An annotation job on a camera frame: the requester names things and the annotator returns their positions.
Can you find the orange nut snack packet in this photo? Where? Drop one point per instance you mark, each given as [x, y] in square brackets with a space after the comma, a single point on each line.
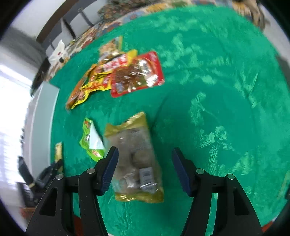
[77, 89]

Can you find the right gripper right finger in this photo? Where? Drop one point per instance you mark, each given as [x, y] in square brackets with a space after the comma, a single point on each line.
[235, 214]

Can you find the yellow chicken feet packet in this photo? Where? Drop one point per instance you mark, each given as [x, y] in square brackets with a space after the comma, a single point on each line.
[100, 77]

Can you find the yellow peanut snack bag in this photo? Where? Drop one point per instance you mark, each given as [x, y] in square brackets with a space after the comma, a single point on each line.
[110, 50]

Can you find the white storage box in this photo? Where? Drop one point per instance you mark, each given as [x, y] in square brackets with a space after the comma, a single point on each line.
[37, 129]

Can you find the red snack packet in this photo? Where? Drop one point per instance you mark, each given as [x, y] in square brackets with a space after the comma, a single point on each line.
[144, 71]

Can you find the brown sofa backrest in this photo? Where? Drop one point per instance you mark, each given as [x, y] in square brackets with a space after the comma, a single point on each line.
[67, 11]

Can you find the gold clear snack bag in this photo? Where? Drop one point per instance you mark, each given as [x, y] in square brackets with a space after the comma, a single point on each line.
[137, 176]

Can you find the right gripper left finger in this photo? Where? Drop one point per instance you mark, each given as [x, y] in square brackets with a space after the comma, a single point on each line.
[54, 215]

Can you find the green snack packet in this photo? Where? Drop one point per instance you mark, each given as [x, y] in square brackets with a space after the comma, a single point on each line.
[91, 141]

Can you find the white plastic bag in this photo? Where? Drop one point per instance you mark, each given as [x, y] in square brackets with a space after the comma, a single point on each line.
[60, 54]

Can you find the small yellow snack packet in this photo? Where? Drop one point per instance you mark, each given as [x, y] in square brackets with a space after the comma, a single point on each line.
[58, 152]

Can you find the dark floral fabric bundle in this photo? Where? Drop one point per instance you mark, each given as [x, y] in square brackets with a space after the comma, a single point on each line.
[113, 10]

